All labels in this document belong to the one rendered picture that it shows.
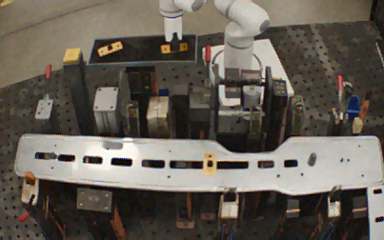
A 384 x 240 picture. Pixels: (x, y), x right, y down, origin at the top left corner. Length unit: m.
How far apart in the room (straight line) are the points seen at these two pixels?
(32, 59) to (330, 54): 2.14
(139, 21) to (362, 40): 1.74
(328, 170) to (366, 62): 1.00
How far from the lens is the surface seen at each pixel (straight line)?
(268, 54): 2.33
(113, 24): 3.68
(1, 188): 2.13
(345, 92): 1.64
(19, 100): 2.39
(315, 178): 1.67
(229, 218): 1.53
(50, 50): 3.64
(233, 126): 1.79
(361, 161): 1.75
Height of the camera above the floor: 2.39
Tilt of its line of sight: 52 degrees down
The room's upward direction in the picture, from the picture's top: 2 degrees counter-clockwise
